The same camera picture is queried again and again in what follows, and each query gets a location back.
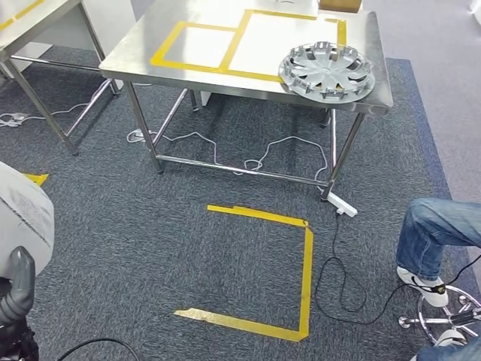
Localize white curved panel part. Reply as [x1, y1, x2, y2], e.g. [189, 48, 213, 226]
[0, 162, 56, 280]

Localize silver wheel hubcap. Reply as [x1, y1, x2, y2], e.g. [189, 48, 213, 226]
[278, 41, 376, 105]

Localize yellow floor tape outline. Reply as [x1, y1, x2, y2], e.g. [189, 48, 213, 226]
[173, 204, 314, 344]
[22, 172, 49, 188]

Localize person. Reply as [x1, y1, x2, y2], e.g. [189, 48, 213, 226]
[395, 197, 481, 361]

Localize black power cable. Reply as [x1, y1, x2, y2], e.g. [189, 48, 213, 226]
[315, 211, 481, 325]

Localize black floor cable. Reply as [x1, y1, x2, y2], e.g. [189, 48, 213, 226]
[56, 338, 141, 361]

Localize stainless steel workbench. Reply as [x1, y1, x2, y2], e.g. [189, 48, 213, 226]
[98, 0, 394, 203]
[0, 0, 121, 157]

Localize yellow tape on workbench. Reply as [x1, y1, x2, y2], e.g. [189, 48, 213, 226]
[0, 0, 47, 31]

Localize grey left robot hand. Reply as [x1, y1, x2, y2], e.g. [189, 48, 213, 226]
[8, 246, 36, 311]

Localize yellow tape frame on workbench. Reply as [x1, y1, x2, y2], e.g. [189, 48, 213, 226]
[149, 8, 347, 83]

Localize brown cardboard box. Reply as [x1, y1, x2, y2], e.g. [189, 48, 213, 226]
[318, 0, 363, 14]

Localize chrome stool base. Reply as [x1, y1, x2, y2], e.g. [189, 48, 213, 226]
[398, 284, 481, 347]

